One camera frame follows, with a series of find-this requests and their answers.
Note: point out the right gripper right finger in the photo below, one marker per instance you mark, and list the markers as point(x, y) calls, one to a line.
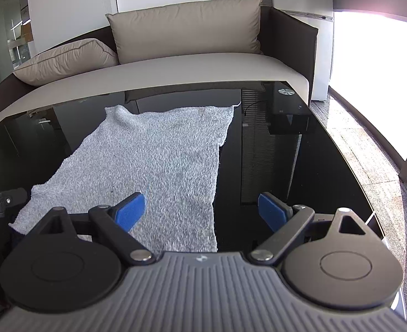
point(288, 224)

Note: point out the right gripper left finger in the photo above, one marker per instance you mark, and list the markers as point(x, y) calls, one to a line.
point(112, 225)

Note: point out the grey fluffy towel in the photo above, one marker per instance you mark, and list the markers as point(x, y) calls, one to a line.
point(170, 157)

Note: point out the dark brown sofa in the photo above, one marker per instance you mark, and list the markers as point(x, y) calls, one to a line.
point(287, 54)

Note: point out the small beige side cushion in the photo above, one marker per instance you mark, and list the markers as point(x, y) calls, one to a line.
point(67, 60)

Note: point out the large beige back cushion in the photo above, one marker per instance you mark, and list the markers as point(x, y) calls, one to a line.
point(214, 26)

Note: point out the silver mini fridge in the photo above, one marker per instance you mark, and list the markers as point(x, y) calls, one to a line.
point(319, 14)

